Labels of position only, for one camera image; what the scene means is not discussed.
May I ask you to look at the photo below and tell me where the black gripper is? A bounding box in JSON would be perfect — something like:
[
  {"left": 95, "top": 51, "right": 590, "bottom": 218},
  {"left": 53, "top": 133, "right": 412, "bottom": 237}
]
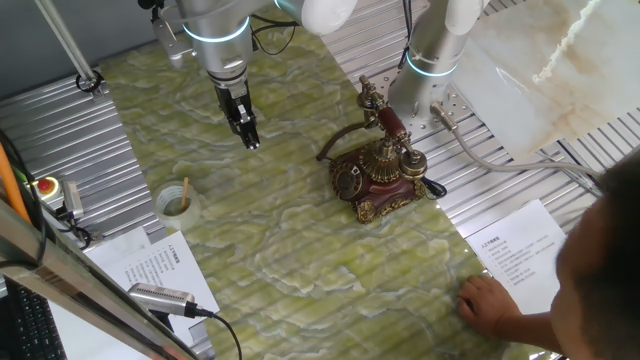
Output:
[{"left": 213, "top": 81, "right": 261, "bottom": 151}]

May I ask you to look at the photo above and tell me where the person's bare forearm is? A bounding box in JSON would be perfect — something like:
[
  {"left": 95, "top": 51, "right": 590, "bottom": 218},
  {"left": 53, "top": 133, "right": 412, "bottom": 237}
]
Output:
[{"left": 499, "top": 312, "right": 564, "bottom": 354}]

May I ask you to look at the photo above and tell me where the red gold phone handset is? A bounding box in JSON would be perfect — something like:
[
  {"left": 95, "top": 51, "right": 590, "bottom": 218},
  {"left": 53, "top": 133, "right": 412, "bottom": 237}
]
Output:
[{"left": 357, "top": 74, "right": 429, "bottom": 181}]

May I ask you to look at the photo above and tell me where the person's bare hand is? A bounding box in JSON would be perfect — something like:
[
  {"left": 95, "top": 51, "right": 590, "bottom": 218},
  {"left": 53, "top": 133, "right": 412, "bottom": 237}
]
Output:
[{"left": 456, "top": 274, "right": 524, "bottom": 341}]

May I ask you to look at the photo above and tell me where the clear tape roll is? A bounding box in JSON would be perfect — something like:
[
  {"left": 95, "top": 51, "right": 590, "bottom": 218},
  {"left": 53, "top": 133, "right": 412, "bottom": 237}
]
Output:
[{"left": 153, "top": 180, "right": 203, "bottom": 231}]

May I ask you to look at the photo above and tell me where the green marble pattern mat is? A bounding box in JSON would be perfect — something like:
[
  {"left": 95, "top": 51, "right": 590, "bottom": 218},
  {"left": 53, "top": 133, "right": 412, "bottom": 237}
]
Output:
[{"left": 97, "top": 7, "right": 551, "bottom": 360}]

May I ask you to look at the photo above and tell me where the printed white paper sheet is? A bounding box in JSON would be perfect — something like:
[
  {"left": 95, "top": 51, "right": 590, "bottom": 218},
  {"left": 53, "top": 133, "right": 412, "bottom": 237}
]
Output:
[
  {"left": 106, "top": 230, "right": 221, "bottom": 346},
  {"left": 465, "top": 198, "right": 569, "bottom": 316}
]

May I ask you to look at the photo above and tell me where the slanted silver metal pole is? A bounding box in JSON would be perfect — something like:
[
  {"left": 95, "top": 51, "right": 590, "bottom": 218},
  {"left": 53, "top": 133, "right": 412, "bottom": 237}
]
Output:
[{"left": 34, "top": 0, "right": 104, "bottom": 97}]

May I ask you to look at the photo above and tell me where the red emergency stop button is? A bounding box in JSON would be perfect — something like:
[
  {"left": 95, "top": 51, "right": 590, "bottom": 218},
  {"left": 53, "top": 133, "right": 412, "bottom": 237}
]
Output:
[{"left": 29, "top": 175, "right": 64, "bottom": 202}]

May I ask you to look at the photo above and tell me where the orange tube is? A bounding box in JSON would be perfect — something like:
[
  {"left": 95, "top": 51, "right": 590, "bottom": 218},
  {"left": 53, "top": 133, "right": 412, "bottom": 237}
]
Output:
[{"left": 0, "top": 142, "right": 32, "bottom": 225}]

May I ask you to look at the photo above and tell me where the black computer keyboard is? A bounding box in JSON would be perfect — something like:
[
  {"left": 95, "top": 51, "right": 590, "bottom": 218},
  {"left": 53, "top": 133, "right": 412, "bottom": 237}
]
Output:
[{"left": 0, "top": 279, "right": 69, "bottom": 360}]

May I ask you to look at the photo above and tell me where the white marble pattern sheet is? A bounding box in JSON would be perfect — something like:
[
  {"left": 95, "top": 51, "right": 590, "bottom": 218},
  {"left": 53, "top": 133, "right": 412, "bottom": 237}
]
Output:
[{"left": 449, "top": 0, "right": 640, "bottom": 162}]

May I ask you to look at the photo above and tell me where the person's dark haired head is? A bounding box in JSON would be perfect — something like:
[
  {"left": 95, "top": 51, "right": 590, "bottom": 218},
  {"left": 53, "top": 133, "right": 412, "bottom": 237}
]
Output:
[{"left": 549, "top": 149, "right": 640, "bottom": 360}]

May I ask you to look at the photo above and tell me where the brown coiled handset cord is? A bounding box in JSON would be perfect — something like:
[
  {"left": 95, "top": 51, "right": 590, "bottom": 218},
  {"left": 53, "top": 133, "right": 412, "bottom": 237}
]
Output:
[{"left": 315, "top": 121, "right": 372, "bottom": 162}]

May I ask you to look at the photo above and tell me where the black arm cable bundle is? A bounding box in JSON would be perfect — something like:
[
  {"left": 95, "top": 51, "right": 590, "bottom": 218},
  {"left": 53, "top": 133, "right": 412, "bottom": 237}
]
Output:
[{"left": 248, "top": 13, "right": 297, "bottom": 57}]

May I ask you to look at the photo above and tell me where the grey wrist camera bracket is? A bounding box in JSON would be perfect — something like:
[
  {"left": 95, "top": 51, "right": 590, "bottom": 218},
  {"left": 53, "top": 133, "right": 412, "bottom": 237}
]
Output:
[{"left": 149, "top": 5, "right": 195, "bottom": 70}]

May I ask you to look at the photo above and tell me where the black ring on pole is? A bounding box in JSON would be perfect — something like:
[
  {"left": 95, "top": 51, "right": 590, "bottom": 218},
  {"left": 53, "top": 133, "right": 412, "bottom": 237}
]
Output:
[{"left": 75, "top": 69, "right": 105, "bottom": 94}]

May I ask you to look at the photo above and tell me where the black base cable bundle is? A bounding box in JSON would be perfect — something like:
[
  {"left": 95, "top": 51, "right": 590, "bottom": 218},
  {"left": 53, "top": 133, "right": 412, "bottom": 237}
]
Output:
[{"left": 397, "top": 0, "right": 414, "bottom": 71}]

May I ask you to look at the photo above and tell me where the black camera cable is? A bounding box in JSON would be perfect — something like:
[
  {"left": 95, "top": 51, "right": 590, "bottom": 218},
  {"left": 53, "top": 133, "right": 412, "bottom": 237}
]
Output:
[
  {"left": 52, "top": 207, "right": 94, "bottom": 250},
  {"left": 187, "top": 302, "right": 244, "bottom": 360}
]

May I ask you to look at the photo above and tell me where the black phone line cord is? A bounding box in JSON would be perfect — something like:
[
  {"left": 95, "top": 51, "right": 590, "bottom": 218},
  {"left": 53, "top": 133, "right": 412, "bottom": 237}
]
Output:
[{"left": 422, "top": 177, "right": 448, "bottom": 200}]

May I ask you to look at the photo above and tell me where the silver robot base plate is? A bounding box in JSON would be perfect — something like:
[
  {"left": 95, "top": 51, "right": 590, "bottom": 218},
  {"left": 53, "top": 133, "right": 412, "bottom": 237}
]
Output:
[{"left": 369, "top": 64, "right": 474, "bottom": 142}]

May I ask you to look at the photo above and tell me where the metal camera stand bracket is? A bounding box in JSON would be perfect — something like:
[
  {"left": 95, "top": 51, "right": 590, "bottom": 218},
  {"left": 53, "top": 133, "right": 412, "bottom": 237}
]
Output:
[{"left": 147, "top": 308, "right": 217, "bottom": 360}]

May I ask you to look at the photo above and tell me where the thick black cable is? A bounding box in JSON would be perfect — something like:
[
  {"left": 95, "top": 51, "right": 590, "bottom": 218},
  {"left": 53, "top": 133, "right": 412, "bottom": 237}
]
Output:
[{"left": 0, "top": 128, "right": 49, "bottom": 269}]

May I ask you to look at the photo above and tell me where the grey robot base hose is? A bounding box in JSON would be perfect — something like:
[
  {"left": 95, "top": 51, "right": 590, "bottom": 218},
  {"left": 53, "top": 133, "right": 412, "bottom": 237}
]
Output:
[{"left": 430, "top": 101, "right": 604, "bottom": 182}]

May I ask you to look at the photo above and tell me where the grey metal frame bar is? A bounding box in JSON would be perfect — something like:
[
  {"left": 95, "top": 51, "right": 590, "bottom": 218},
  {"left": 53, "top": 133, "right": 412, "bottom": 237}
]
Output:
[{"left": 0, "top": 199, "right": 201, "bottom": 360}]

